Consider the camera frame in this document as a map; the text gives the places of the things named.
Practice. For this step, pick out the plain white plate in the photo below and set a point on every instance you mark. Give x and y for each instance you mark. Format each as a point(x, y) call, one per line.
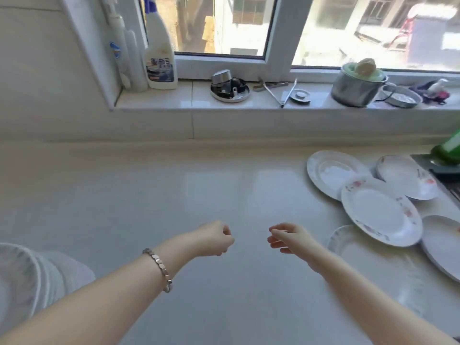
point(444, 244)

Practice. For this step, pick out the person's left forearm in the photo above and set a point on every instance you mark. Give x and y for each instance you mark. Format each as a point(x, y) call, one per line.
point(107, 301)

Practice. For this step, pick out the person's right hand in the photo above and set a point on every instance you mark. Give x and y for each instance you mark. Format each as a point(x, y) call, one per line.
point(296, 242)

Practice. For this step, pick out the white plate red flower print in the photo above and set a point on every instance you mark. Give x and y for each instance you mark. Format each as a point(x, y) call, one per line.
point(404, 176)

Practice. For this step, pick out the white window frame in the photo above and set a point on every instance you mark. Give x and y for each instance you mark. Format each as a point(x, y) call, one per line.
point(280, 35)

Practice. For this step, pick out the white plate faint grey pattern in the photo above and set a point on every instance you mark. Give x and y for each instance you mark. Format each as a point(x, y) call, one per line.
point(366, 262)

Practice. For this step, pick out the white pump bottle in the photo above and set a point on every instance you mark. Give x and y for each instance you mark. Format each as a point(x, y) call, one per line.
point(116, 50)

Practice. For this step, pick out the person's left thumb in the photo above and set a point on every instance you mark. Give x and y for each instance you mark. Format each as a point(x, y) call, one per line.
point(227, 230)

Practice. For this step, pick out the round metal tin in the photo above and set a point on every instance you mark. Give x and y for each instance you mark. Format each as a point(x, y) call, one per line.
point(230, 89)

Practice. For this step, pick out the metal tongs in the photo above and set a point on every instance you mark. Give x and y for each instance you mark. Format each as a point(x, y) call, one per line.
point(285, 95)

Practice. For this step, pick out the purple cloth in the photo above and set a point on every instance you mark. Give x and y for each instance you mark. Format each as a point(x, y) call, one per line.
point(427, 93)

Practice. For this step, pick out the beige scrubber ball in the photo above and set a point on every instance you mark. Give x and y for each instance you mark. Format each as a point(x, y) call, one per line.
point(365, 66)

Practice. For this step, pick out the shallow metal bowl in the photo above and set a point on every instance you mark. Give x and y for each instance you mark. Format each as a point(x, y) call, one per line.
point(402, 98)

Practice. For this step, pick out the stack of white plates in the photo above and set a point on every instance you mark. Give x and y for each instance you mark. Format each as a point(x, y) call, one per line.
point(25, 283)

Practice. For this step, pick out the small metal clip tool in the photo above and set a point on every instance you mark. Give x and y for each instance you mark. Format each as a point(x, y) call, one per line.
point(267, 85)

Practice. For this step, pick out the green plastic bottle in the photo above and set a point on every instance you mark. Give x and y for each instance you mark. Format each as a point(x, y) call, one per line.
point(447, 150)

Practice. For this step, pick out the white spray bottle blue trigger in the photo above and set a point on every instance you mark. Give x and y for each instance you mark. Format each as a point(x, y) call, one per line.
point(160, 57)

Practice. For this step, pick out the person's right middle finger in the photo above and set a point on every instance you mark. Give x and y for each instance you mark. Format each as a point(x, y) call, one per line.
point(275, 242)

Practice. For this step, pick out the white plate grey rim pattern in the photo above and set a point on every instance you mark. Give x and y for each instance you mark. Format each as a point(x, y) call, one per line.
point(332, 172)

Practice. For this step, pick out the person's right forearm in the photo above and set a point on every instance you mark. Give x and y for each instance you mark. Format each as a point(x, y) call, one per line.
point(366, 305)

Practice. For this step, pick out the green sponge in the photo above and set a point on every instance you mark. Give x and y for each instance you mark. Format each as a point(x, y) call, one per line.
point(373, 74)

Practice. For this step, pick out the person's left hand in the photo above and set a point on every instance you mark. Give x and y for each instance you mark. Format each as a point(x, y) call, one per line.
point(210, 240)

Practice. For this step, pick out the small white bottle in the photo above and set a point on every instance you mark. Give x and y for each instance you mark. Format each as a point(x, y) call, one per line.
point(438, 86)

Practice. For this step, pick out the person's right thumb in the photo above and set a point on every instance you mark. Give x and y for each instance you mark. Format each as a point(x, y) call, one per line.
point(282, 226)

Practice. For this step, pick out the large white floral plate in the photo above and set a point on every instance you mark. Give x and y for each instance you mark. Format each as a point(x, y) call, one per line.
point(381, 211)

